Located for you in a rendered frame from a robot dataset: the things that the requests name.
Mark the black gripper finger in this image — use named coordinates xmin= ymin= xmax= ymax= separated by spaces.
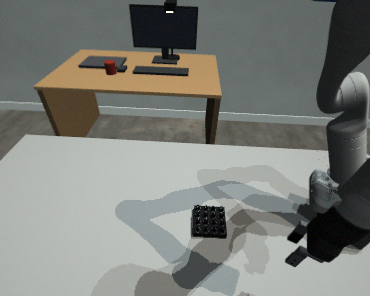
xmin=287 ymin=221 xmax=308 ymax=244
xmin=285 ymin=246 xmax=324 ymax=267

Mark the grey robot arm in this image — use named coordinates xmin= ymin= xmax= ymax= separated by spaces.
xmin=316 ymin=0 xmax=370 ymax=201

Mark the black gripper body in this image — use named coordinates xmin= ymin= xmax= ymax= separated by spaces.
xmin=307 ymin=169 xmax=370 ymax=262

